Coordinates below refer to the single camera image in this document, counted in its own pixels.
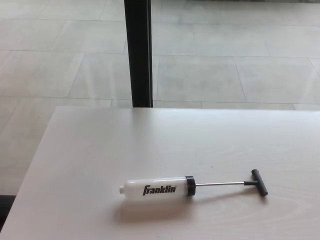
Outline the white Franklin hand air pump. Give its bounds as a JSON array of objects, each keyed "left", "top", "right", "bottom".
[{"left": 119, "top": 169, "right": 269, "bottom": 198}]

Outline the black vertical metal post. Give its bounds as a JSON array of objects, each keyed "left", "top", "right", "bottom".
[{"left": 123, "top": 0, "right": 154, "bottom": 109}]

